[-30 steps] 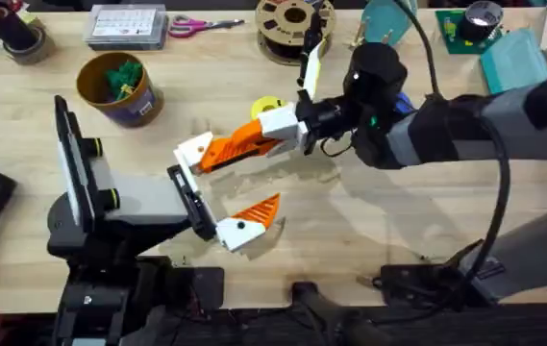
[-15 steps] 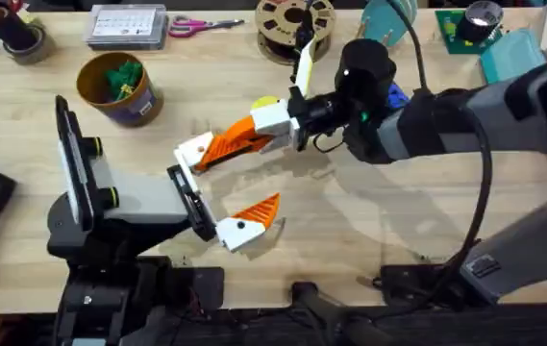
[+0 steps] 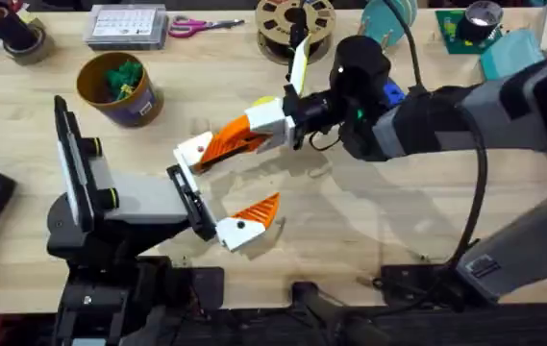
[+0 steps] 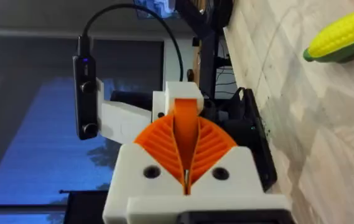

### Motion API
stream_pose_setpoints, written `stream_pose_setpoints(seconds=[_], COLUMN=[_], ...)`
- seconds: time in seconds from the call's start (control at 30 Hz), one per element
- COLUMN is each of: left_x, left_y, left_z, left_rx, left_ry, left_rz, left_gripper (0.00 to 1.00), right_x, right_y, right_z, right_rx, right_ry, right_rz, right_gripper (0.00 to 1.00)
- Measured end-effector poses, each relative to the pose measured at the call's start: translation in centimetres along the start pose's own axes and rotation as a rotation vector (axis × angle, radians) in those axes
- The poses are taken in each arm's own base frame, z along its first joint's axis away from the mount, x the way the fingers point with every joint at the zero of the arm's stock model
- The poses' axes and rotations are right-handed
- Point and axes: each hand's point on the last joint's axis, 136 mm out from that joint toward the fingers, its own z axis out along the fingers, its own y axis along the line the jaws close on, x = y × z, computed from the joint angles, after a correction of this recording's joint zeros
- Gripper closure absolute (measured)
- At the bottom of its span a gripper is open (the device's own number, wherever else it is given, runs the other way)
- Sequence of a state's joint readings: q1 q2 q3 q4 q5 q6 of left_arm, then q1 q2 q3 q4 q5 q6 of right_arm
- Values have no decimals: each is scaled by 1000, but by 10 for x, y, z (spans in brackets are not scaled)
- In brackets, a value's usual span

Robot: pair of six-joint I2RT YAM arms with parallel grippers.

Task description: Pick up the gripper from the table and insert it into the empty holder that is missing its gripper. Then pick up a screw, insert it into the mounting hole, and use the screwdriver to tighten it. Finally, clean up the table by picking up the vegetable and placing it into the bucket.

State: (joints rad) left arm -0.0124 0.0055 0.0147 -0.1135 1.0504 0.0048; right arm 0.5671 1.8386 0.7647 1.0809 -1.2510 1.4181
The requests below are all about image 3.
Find black cylinder holder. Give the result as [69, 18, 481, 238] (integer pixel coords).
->
[0, 0, 39, 52]

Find clear plastic box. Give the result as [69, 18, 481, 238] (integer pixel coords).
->
[82, 3, 170, 52]

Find green board with black roll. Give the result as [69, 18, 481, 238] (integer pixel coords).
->
[435, 0, 506, 56]

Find teal discs stack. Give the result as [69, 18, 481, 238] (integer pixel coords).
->
[360, 0, 419, 49]

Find pink handled scissors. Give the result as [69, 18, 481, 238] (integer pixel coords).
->
[166, 14, 246, 39]

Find brown filament spool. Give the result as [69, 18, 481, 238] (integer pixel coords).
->
[254, 0, 337, 66]

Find brown tape roll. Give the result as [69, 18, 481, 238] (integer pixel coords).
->
[2, 17, 57, 67]

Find black rail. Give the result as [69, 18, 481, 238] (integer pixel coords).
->
[54, 261, 547, 346]

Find brown tub with green toys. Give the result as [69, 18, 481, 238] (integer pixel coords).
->
[75, 51, 165, 129]

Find thick black cable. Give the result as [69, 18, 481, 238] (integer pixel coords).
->
[438, 90, 491, 278]

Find right wrist upright plate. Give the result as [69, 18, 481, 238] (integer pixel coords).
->
[286, 21, 313, 98]

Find thin black cable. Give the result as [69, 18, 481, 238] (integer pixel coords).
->
[382, 0, 426, 92]

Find teal box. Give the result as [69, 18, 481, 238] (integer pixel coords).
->
[479, 28, 546, 82]

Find left wrist upright black plate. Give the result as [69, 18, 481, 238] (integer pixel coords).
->
[53, 94, 97, 235]

